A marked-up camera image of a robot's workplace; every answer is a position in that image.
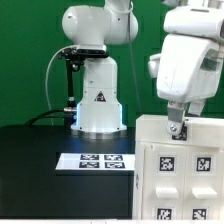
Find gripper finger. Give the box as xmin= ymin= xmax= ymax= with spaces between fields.
xmin=188 ymin=99 xmax=206 ymax=117
xmin=167 ymin=101 xmax=186 ymax=135

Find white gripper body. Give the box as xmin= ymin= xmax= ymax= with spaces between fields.
xmin=156 ymin=34 xmax=223 ymax=103

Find white cabinet top block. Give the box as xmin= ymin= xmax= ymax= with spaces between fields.
xmin=135 ymin=115 xmax=224 ymax=148

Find white cabinet body box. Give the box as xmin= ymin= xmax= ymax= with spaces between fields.
xmin=132 ymin=142 xmax=224 ymax=221

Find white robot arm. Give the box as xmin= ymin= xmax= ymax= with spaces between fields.
xmin=62 ymin=0 xmax=224 ymax=135

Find white marker base sheet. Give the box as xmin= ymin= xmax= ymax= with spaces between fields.
xmin=56 ymin=153 xmax=135 ymax=171

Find black camera stand pole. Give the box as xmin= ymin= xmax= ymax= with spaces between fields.
xmin=66 ymin=59 xmax=80 ymax=107

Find black base cables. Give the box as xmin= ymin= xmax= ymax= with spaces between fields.
xmin=24 ymin=107 xmax=78 ymax=127

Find grey camera cable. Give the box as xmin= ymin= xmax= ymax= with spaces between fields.
xmin=44 ymin=45 xmax=73 ymax=127

